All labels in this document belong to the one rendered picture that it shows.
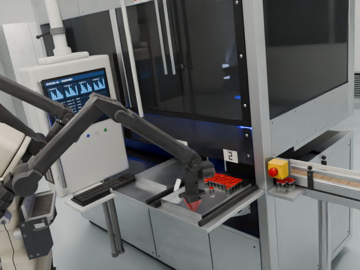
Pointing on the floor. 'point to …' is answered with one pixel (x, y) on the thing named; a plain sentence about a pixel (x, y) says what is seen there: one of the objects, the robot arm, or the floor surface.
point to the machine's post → (260, 127)
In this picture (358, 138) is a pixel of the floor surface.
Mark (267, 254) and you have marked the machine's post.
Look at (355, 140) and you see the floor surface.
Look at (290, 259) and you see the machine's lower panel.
